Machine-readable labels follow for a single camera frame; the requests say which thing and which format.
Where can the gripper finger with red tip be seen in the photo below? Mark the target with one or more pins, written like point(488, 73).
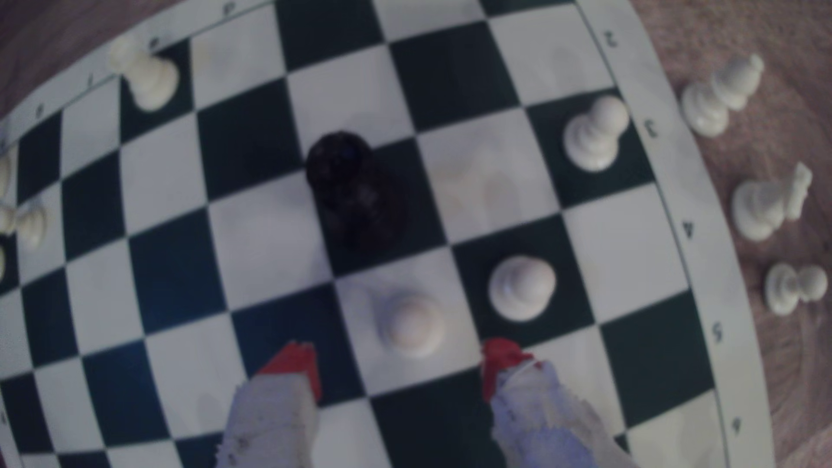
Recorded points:
point(539, 422)
point(273, 416)

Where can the white chess pawn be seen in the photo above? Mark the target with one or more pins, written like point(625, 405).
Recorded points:
point(794, 286)
point(411, 323)
point(593, 135)
point(146, 75)
point(522, 287)

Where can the black chess piece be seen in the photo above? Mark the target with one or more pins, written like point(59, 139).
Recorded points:
point(354, 188)

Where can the white chess piece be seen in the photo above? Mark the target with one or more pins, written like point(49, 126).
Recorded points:
point(27, 222)

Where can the white chess knight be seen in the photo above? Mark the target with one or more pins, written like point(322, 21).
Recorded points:
point(767, 203)

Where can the white chess bishop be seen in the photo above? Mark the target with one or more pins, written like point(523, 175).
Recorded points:
point(721, 94)

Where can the black and white chessboard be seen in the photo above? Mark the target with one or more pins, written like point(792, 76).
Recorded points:
point(260, 240)

